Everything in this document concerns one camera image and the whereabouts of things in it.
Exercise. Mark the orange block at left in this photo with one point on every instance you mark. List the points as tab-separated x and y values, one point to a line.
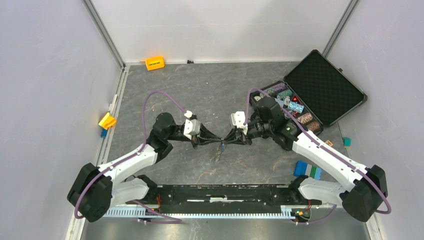
107	121

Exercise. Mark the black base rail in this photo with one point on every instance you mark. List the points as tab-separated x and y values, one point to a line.
224	199

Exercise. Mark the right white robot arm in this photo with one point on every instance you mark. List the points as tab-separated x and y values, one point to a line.
362	191

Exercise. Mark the wooden letter cube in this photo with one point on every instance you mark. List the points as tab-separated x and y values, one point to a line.
328	142

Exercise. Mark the orange block at back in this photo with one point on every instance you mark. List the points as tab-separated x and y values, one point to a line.
154	63

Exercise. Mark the orange block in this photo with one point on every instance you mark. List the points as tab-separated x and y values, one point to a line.
154	63
107	121

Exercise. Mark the small blue block left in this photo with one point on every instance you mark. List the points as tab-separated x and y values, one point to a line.
104	133

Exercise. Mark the white toothed cable rail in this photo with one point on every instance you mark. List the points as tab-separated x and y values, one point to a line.
139	212

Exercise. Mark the teal cube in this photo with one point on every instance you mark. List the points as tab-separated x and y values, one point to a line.
346	141

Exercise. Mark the black poker chip case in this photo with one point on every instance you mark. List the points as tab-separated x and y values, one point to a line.
312	96

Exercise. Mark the blue green toy bricks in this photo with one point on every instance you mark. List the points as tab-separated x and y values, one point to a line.
303	168

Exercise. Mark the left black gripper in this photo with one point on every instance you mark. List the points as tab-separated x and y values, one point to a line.
210	138

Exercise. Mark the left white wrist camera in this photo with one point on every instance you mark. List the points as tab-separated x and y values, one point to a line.
192	124

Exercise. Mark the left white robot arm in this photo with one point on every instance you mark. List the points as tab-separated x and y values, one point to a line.
98	188

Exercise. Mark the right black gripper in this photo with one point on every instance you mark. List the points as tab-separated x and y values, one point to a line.
236	137

